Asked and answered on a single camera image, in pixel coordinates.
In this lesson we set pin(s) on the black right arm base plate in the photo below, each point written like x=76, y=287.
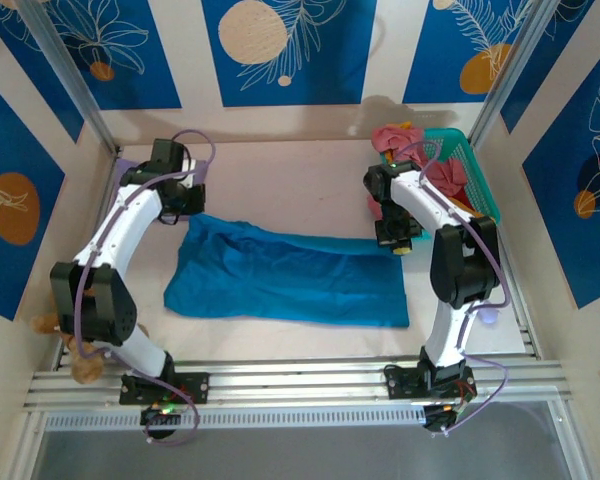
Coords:
x=400, y=382

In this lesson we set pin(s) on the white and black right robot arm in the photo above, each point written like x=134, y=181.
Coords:
x=420, y=195

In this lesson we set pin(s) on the purple folded t-shirt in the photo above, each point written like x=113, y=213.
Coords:
x=125, y=166

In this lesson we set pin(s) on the aluminium side rail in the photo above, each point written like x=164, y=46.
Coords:
x=522, y=320

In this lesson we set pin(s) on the pink t-shirt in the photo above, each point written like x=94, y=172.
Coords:
x=445, y=177

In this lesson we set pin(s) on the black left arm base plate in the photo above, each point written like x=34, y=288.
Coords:
x=195, y=387

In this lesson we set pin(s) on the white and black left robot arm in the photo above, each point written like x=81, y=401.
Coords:
x=125, y=225

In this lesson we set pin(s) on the aluminium frame post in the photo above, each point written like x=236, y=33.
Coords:
x=505, y=80
x=75, y=85

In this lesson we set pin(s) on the aluminium mounting rails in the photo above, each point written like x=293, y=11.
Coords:
x=305, y=380

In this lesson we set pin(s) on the blue t-shirt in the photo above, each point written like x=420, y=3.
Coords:
x=290, y=280

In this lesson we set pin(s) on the teal plastic basket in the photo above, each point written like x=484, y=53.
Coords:
x=480, y=185

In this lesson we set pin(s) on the brown teddy bear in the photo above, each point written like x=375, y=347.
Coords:
x=85, y=367

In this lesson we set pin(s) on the black controller box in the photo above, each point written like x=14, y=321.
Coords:
x=437, y=420
x=160, y=422

